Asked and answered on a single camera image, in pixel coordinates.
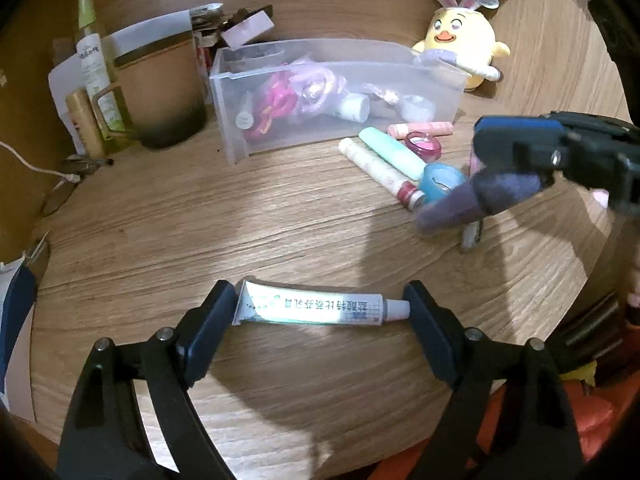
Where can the floral patterned tube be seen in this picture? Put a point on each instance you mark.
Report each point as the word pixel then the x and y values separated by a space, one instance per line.
pixel 375 167

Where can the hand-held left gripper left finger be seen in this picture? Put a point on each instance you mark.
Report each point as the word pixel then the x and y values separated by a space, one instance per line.
pixel 210 330

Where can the gold bottle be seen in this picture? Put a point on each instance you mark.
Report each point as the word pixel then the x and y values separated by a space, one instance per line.
pixel 85 125

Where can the blue tape roll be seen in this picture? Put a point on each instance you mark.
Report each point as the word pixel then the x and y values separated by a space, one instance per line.
pixel 442 180

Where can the pink scissors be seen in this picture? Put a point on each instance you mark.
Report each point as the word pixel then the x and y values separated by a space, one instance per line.
pixel 272 105

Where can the mint green tube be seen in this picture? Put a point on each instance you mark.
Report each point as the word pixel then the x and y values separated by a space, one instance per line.
pixel 390 152

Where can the pink tape roll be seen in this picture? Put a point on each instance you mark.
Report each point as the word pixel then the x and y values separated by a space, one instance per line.
pixel 424 144

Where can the white pill bottle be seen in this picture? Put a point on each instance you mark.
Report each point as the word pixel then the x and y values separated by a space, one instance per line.
pixel 352 106

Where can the eyeglasses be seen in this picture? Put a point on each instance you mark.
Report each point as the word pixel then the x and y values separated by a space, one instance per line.
pixel 60 195

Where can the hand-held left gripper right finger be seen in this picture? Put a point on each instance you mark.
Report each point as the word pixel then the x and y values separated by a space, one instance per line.
pixel 432 330

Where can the small silver lip gloss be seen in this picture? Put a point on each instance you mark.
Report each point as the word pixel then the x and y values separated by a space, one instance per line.
pixel 470 237

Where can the purple bottle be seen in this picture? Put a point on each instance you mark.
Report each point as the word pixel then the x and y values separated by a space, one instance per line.
pixel 447 210

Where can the blue and white carton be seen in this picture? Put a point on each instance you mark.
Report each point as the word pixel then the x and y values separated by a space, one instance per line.
pixel 17 340

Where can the clear plastic drawer box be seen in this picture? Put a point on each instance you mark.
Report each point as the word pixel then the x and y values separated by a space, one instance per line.
pixel 340 125

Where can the small white round item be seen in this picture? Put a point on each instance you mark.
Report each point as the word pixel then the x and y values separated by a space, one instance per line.
pixel 417 107

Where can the white papers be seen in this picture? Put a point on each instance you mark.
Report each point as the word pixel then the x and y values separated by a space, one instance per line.
pixel 145 32

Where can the green spray bottle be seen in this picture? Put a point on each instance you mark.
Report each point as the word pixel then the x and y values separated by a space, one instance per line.
pixel 95 70

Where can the brown mug with lid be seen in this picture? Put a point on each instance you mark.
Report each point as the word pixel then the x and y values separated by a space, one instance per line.
pixel 160 95

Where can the orange cloth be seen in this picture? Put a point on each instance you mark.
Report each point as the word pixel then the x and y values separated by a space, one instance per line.
pixel 595 425

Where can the pink tube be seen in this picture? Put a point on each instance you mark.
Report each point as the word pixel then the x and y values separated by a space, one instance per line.
pixel 425 128

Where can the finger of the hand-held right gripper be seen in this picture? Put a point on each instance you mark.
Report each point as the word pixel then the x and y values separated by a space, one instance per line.
pixel 505 192
pixel 515 137

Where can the yellow chick plush toy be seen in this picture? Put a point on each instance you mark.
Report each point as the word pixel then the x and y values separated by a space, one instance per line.
pixel 465 30

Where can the pink and white small box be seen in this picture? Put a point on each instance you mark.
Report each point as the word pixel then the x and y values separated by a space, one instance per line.
pixel 247 27

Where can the white ointment tube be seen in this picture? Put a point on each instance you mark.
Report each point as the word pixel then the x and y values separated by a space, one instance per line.
pixel 320 310

